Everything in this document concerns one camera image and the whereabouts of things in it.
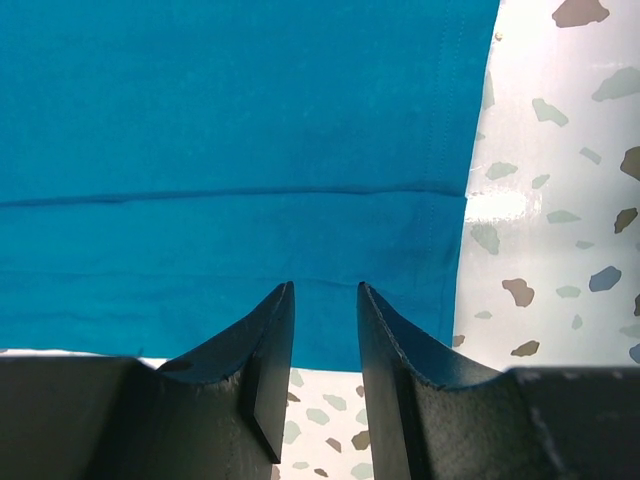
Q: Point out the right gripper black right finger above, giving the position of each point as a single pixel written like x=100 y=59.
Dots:
x=436 y=414

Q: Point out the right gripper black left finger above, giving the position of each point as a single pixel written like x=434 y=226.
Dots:
x=215 y=412

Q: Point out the blue t shirt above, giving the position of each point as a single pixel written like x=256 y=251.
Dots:
x=166 y=164

